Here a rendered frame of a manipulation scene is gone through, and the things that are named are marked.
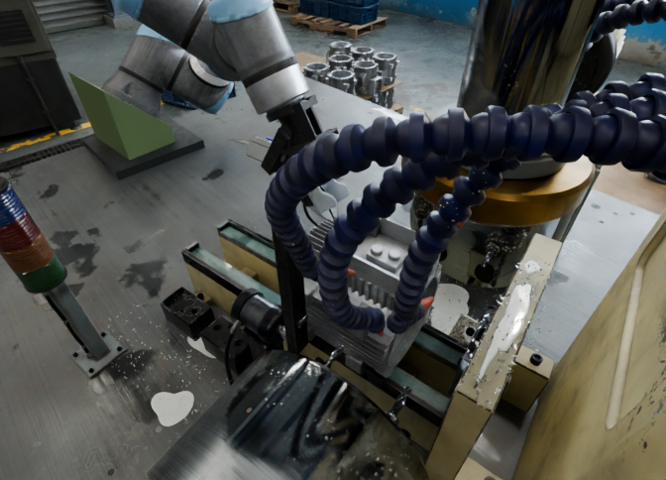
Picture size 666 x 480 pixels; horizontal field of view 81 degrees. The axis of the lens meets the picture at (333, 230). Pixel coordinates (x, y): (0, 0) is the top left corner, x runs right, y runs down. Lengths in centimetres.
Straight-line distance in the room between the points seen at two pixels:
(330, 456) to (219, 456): 10
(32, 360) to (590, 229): 140
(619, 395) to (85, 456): 78
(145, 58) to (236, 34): 93
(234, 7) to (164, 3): 15
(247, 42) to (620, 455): 60
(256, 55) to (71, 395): 71
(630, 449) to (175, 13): 74
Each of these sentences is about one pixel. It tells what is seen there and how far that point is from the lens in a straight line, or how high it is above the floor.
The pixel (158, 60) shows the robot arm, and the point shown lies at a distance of 153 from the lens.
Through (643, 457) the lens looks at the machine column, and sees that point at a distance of 37.
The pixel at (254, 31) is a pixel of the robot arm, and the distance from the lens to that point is 62.
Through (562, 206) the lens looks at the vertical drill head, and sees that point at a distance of 39.
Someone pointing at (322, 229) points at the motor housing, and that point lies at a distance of 65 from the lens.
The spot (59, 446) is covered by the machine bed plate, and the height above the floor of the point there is 80.
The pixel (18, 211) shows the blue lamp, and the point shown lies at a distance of 73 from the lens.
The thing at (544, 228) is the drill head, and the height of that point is 110.
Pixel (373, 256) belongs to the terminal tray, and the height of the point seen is 113.
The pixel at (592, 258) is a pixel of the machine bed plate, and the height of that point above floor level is 80.
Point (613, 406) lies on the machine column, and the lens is 46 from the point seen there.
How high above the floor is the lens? 153
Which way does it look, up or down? 41 degrees down
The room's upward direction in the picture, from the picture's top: straight up
